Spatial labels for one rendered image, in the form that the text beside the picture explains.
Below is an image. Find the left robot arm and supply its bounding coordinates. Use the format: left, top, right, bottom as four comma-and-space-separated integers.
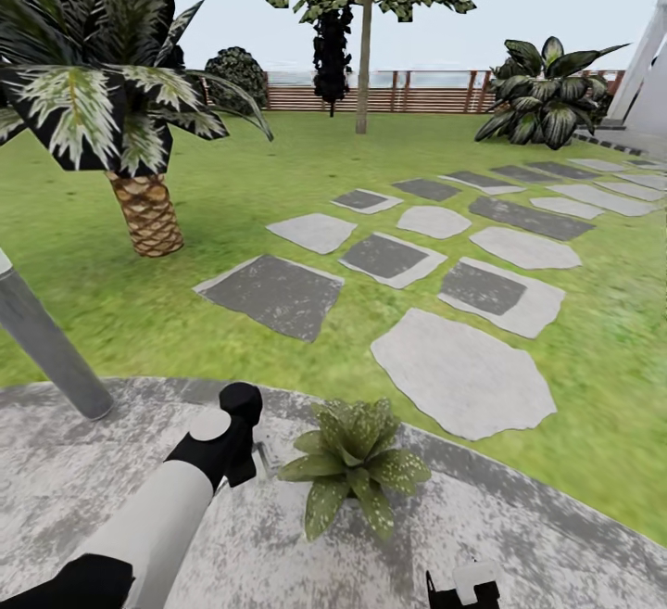
0, 382, 282, 609

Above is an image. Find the insectifuge atomizer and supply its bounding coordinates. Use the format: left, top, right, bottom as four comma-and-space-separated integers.
214, 474, 230, 498

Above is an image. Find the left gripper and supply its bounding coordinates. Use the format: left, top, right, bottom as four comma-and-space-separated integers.
226, 440, 257, 488

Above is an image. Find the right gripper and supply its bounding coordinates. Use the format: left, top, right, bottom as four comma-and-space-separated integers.
427, 582, 499, 609

